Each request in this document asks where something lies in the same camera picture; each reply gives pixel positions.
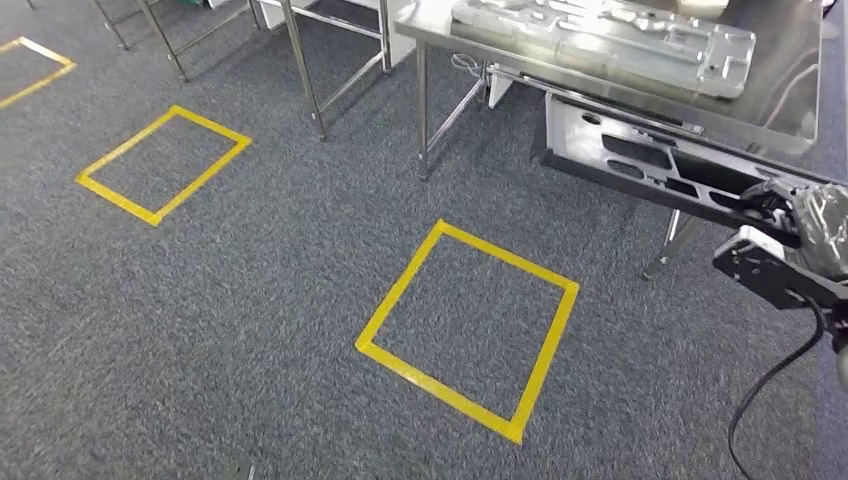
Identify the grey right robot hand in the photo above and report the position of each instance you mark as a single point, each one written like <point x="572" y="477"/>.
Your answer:
<point x="821" y="218"/>

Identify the black plastic plate part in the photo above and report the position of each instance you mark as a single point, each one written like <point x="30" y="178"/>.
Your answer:
<point x="576" y="142"/>

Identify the stainless steel workbench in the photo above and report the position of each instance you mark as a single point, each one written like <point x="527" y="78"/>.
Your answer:
<point x="782" y="99"/>

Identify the aluminium fixture plate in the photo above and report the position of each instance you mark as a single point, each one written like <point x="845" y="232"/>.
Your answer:
<point x="596" y="46"/>

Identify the white cabinet panel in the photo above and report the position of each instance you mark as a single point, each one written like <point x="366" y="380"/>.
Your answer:
<point x="397" y="46"/>

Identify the small stainless steel table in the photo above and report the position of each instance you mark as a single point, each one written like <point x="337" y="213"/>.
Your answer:
<point x="305" y="73"/>

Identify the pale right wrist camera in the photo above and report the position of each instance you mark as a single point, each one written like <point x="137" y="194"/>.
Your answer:
<point x="755" y="265"/>

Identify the steel frame table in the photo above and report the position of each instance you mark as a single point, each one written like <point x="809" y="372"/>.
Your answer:
<point x="162" y="43"/>

